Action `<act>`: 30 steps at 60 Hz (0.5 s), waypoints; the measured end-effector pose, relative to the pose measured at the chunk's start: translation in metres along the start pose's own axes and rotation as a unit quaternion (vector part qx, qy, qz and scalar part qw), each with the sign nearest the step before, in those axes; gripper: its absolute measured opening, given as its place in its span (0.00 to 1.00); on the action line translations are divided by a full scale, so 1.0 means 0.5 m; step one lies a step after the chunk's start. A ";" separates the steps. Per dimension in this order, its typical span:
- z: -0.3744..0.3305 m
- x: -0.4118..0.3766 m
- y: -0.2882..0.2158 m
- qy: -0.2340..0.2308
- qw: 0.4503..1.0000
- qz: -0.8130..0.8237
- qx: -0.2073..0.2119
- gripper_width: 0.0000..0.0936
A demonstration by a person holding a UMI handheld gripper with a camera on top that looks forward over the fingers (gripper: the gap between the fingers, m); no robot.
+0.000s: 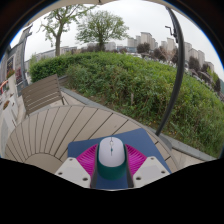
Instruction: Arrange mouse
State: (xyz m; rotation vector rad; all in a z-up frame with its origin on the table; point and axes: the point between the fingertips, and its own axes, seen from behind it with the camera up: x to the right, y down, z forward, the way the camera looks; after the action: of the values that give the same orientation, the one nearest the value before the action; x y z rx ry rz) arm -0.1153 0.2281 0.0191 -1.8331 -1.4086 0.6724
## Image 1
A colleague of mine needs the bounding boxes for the blue mouse pad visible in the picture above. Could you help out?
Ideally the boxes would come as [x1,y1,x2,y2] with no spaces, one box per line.
[67,128,173,190]

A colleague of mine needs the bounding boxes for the sparse tall tree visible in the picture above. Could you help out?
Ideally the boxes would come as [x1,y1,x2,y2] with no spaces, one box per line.
[39,3,98,58]

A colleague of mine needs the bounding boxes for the tall grey sign pillar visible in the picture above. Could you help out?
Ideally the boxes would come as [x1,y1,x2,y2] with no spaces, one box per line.
[13,24,34,98]

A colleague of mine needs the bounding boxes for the curved dark umbrella pole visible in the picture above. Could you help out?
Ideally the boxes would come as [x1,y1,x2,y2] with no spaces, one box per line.
[154,6,186,138]

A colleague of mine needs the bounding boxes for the white and teal computer mouse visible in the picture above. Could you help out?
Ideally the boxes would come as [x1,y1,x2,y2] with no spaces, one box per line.
[96,136,128,181]

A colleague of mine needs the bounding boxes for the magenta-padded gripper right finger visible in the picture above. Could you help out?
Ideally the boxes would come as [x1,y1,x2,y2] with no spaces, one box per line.
[123,143,171,190]

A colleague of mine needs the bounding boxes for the distant apartment buildings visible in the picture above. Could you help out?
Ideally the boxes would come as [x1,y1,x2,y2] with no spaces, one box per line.
[126,31,216,73]

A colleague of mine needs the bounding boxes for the white planter with flowers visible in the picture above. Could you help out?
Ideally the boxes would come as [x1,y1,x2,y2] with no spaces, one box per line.
[0,99,18,141]
[4,68,18,98]

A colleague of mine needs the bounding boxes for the green hedge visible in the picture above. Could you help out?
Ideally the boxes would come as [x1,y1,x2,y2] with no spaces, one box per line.
[29,51,224,159]

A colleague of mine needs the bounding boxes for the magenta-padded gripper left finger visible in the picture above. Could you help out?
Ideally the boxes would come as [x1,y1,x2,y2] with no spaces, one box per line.
[54,143,100,190]

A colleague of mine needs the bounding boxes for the brown slatted chair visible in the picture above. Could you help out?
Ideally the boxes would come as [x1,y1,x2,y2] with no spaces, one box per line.
[20,73,69,118]

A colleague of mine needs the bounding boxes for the round leafy tree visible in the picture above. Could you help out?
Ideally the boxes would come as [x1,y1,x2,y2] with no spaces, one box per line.
[75,9,129,52]

